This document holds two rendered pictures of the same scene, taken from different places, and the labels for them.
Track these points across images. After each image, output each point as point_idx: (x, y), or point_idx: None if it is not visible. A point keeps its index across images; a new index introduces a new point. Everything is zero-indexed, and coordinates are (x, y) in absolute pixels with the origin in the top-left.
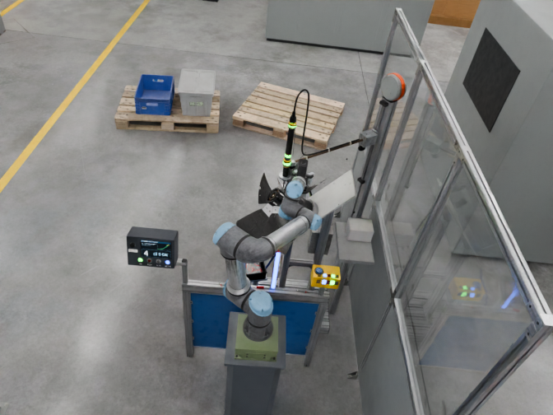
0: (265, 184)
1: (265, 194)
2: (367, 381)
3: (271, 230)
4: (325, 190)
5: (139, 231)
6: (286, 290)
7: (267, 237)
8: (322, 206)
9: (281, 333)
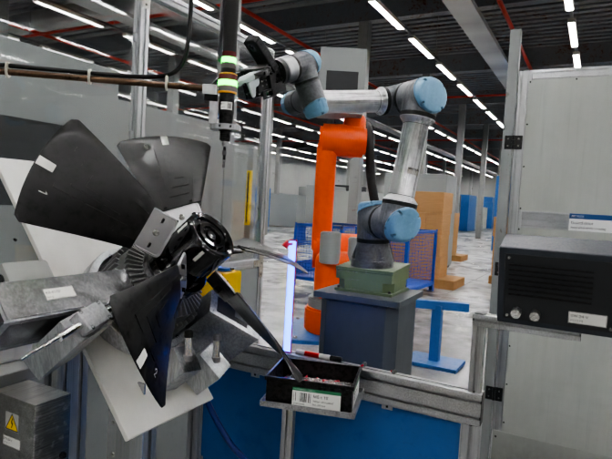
0: (154, 295)
1: (167, 324)
2: (156, 456)
3: (270, 252)
4: (49, 236)
5: (599, 247)
6: (263, 347)
7: (378, 89)
8: (103, 244)
9: (332, 287)
